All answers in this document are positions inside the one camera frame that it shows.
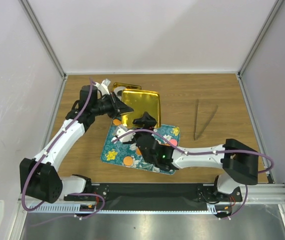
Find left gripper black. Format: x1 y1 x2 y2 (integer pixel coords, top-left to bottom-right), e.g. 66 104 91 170
91 91 133 119

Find gold tin lid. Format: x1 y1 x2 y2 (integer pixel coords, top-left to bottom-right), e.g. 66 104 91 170
121 89 162 128

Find metal tongs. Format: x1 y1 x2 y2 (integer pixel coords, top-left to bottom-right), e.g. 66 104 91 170
193 99 218 141

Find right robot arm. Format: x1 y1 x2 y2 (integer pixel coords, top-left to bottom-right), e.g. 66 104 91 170
133 112 259 201

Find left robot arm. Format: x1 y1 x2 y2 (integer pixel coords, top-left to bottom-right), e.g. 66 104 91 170
19 84 133 203

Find orange fish cookie left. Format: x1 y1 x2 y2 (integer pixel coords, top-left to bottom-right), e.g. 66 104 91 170
112 119 122 126

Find white paper cup back-left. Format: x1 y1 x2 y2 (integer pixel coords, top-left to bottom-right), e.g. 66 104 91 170
113 86 127 98

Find square cookie tin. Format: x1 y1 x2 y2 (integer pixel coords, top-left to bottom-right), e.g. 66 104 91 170
112 82 142 100

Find pink round cookie upper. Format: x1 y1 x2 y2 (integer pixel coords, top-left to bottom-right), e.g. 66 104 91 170
169 138 178 146

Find teal floral tray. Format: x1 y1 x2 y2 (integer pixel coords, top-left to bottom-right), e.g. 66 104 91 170
100 122 180 175

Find orange dotted cookie front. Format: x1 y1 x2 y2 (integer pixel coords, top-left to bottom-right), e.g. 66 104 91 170
123 156 134 166

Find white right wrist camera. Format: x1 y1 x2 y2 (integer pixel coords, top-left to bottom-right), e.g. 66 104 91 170
112 125 136 143

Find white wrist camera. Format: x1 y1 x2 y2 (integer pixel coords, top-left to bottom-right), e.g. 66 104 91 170
112 125 136 143
94 78 111 97

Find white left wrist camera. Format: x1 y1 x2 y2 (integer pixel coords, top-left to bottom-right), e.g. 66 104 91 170
94 78 111 97

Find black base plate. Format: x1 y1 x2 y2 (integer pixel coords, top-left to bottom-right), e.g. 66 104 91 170
63 182 243 212

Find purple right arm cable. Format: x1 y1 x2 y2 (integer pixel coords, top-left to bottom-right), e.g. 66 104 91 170
112 129 275 221

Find aluminium frame rail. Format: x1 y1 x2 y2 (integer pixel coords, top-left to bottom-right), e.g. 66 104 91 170
23 184 285 218

